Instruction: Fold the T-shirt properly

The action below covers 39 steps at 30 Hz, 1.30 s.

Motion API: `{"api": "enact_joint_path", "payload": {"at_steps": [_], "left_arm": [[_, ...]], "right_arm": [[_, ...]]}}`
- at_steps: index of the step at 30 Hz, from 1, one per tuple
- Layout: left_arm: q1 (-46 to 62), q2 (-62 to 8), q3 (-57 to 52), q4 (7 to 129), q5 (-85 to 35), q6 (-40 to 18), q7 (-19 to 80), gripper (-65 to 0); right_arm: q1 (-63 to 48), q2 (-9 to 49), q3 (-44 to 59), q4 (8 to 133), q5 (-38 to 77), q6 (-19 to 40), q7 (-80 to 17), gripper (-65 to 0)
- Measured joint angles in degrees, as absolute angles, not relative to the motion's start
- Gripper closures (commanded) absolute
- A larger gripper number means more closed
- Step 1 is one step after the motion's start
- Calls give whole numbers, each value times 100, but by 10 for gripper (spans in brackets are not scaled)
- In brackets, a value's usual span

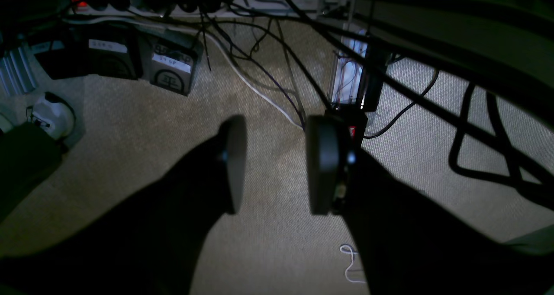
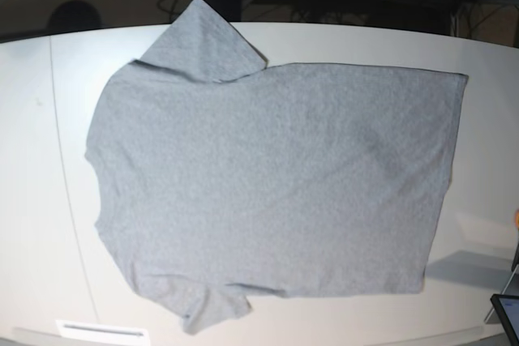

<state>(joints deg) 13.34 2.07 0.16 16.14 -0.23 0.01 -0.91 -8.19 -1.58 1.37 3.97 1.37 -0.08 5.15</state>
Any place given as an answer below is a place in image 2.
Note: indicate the black tablet screen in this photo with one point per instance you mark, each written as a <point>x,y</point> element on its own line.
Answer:
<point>506,307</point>

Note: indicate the grey T-shirt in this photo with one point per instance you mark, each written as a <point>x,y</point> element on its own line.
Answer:
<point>221,177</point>

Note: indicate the white paper label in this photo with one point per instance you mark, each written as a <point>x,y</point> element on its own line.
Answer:
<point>66,325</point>

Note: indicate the orange object at edge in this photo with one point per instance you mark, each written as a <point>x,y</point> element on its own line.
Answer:
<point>516,219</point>

